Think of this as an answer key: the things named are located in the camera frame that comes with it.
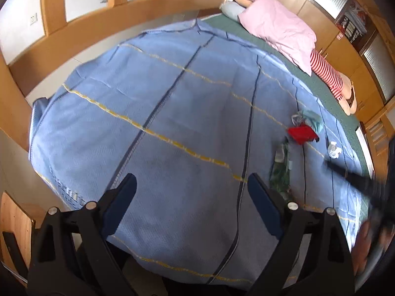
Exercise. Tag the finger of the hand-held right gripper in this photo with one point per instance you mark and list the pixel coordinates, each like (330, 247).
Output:
(348, 175)

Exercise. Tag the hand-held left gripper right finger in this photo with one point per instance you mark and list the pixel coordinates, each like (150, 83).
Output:
(265, 209)

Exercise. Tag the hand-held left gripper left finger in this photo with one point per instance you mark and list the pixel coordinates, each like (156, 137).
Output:
(120, 206)

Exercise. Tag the white wrapper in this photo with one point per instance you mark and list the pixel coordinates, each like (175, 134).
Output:
(333, 149)

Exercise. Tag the person's right hand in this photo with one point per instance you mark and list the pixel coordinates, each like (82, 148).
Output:
(365, 240)

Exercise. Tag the green snack wrapper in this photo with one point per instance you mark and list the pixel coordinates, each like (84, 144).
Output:
(280, 175)

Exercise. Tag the red plastic wrapper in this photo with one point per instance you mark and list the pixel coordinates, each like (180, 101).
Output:
(301, 134)

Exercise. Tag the green bed sheet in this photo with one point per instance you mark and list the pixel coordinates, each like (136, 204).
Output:
(311, 91)

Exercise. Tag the wooden chair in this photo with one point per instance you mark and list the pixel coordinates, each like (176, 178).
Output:
(15, 222)

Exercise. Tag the red white striped doll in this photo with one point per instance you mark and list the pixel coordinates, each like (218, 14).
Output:
(327, 71)

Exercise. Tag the blue checked blanket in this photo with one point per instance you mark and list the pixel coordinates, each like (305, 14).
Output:
(185, 114)

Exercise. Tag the books on shelf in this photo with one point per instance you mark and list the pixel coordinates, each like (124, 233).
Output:
(351, 21)

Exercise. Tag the pink pillow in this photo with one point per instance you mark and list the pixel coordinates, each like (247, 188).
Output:
(277, 27)

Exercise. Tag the grey blue pillow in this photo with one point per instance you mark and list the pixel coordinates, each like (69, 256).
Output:
(231, 10)

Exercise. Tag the wooden wall cabinet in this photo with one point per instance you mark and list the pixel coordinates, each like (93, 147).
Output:
(348, 55)

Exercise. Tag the wooden bed frame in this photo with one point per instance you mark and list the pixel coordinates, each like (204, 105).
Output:
(92, 34)

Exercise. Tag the white wall socket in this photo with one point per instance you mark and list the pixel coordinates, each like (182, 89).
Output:
(34, 19)

